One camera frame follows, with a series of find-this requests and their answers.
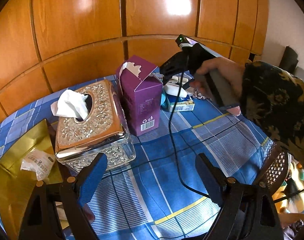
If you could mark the blue plaid tablecloth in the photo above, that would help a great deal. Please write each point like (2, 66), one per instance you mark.
(204, 150)

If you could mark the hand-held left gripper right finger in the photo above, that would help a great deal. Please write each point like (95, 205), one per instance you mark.
(209, 180)

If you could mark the crumpled white plastic packet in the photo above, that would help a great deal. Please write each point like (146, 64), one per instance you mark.
(38, 163)

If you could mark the white tissue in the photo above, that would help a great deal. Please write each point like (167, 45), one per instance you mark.
(69, 103)

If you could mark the small blue-white box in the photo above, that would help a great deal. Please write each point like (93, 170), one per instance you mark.
(183, 105)

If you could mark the wicker chair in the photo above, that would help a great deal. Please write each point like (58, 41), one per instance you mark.
(275, 166)

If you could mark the yellow blurred object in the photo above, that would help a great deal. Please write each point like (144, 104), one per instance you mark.
(295, 200)

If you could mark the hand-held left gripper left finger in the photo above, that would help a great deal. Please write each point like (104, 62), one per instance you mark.
(90, 180)

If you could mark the wooden wardrobe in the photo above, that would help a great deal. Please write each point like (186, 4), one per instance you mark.
(91, 30)

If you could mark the black chair backrest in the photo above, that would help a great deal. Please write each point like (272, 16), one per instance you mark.
(289, 60)

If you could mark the person's right forearm patterned sleeve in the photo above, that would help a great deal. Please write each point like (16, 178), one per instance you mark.
(274, 105)

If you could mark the purple cardboard box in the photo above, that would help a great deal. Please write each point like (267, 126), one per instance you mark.
(142, 100)

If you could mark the person's right hand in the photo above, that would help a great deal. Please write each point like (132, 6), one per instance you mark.
(227, 72)

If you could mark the ornate silver tissue box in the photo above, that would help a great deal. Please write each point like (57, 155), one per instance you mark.
(91, 130)

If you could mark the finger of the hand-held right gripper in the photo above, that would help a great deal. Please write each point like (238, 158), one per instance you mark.
(174, 61)
(173, 77)

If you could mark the gold foil bag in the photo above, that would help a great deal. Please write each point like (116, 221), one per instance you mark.
(19, 192)

